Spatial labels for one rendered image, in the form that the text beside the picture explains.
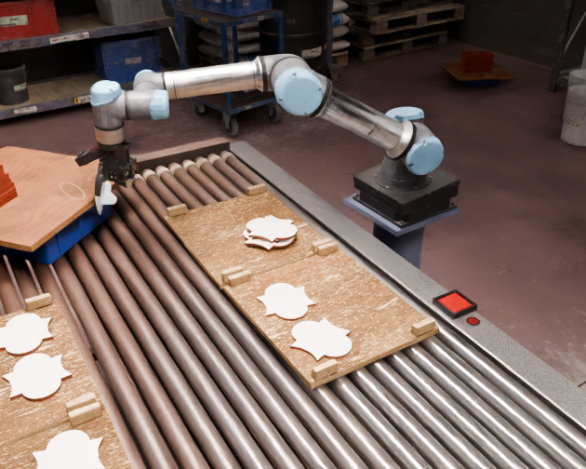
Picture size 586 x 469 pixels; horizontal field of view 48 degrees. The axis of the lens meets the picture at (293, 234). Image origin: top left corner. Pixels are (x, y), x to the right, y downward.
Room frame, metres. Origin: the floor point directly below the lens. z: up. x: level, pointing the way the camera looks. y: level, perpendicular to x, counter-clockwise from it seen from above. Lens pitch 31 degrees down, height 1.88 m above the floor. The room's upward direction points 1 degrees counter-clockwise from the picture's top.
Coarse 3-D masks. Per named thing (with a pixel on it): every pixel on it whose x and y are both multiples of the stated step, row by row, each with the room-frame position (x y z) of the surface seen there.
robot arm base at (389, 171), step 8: (384, 160) 1.90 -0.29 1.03; (392, 160) 1.86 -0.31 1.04; (384, 168) 1.88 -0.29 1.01; (392, 168) 1.85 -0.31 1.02; (400, 168) 1.85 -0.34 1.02; (384, 176) 1.87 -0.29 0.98; (392, 176) 1.85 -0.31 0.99; (400, 176) 1.85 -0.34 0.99; (408, 176) 1.83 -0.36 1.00; (416, 176) 1.84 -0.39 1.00; (424, 176) 1.86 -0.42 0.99; (392, 184) 1.84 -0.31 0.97; (400, 184) 1.83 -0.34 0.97; (408, 184) 1.83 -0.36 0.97; (416, 184) 1.84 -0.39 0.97
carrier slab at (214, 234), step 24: (192, 216) 1.71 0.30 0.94; (216, 216) 1.71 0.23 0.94; (240, 216) 1.70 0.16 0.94; (264, 216) 1.70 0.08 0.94; (288, 216) 1.70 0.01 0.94; (192, 240) 1.57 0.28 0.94; (216, 240) 1.57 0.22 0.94; (240, 240) 1.57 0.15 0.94; (312, 240) 1.56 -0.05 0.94; (216, 264) 1.44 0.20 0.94; (240, 264) 1.44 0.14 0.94; (264, 264) 1.44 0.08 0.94
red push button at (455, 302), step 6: (456, 294) 1.31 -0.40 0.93; (438, 300) 1.29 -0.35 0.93; (444, 300) 1.29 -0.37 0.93; (450, 300) 1.29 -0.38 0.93; (456, 300) 1.29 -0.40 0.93; (462, 300) 1.29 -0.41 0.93; (450, 306) 1.26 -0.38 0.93; (456, 306) 1.26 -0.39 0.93; (462, 306) 1.26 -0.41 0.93; (468, 306) 1.26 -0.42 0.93
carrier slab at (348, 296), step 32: (224, 288) 1.34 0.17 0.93; (256, 288) 1.33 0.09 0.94; (320, 288) 1.33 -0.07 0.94; (352, 288) 1.33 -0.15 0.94; (384, 288) 1.33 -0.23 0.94; (256, 320) 1.21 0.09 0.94; (320, 320) 1.20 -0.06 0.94; (352, 320) 1.20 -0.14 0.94; (384, 320) 1.20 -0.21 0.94; (416, 320) 1.20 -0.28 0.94; (288, 352) 1.09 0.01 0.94; (352, 352) 1.09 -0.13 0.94; (384, 352) 1.09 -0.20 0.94; (320, 384) 1.00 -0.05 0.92
